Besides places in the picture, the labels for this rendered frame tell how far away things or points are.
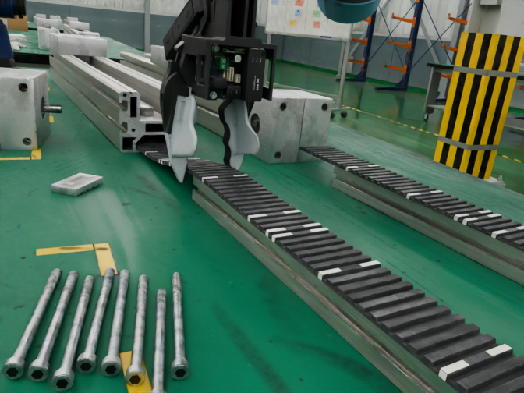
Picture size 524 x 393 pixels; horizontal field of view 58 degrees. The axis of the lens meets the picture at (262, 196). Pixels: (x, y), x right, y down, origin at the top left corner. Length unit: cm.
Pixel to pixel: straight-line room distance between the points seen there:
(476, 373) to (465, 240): 24
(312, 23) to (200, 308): 630
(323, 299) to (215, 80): 22
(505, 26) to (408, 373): 363
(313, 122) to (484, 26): 340
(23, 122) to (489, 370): 60
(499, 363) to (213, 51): 33
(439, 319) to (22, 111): 56
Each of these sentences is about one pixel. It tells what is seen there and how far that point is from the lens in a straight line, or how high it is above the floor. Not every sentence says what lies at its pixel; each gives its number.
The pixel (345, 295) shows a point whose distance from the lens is 30.
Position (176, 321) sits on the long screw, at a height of 79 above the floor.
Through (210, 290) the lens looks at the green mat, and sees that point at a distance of 35.
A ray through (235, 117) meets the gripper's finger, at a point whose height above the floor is 87.
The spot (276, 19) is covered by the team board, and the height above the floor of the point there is 115.
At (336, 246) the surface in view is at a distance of 35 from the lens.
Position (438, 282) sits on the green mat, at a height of 78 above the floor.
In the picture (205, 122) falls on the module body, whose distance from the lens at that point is 88.
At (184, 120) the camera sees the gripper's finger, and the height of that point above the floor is 87.
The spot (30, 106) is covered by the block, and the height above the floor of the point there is 84.
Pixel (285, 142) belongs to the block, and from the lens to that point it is 68.
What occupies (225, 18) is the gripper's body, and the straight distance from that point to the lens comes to 44.
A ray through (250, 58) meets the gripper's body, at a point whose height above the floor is 93.
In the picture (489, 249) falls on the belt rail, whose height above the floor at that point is 79.
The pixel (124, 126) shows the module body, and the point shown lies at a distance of 70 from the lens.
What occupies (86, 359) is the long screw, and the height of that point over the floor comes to 79.
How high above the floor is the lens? 96
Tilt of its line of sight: 19 degrees down
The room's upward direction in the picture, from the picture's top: 6 degrees clockwise
